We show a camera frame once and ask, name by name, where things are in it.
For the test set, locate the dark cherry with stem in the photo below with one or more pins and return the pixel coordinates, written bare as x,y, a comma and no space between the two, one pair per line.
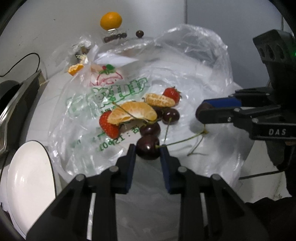
148,147

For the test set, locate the crumpled clear bag with cups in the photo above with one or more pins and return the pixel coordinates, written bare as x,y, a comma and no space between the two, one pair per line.
71,50

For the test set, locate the red strawberry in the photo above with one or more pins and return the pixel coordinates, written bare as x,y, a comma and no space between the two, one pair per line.
173,93
111,130

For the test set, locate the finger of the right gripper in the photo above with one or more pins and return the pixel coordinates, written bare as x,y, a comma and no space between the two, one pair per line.
243,98
243,118

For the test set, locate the whole orange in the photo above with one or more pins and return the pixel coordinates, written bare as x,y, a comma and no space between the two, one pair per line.
111,20

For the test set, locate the small peeled tangerine piece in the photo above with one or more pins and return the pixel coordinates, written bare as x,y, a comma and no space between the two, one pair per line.
159,100

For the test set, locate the steel induction cooker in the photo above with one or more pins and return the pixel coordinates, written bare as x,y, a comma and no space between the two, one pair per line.
17,102

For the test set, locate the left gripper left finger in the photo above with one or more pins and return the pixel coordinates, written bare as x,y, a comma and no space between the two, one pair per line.
124,175

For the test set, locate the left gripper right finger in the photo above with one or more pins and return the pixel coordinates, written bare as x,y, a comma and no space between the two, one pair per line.
170,172

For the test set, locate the white round plate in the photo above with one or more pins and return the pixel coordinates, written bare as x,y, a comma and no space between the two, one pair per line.
30,184

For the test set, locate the glass jar with dates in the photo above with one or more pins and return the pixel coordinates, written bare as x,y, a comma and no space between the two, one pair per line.
113,34

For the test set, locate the clear printed plastic bag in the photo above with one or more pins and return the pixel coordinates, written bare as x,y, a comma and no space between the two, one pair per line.
192,59

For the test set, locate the large peeled tangerine half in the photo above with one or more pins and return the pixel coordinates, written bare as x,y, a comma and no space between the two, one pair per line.
131,110

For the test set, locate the orange peel piece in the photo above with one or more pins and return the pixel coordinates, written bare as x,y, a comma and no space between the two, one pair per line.
75,68

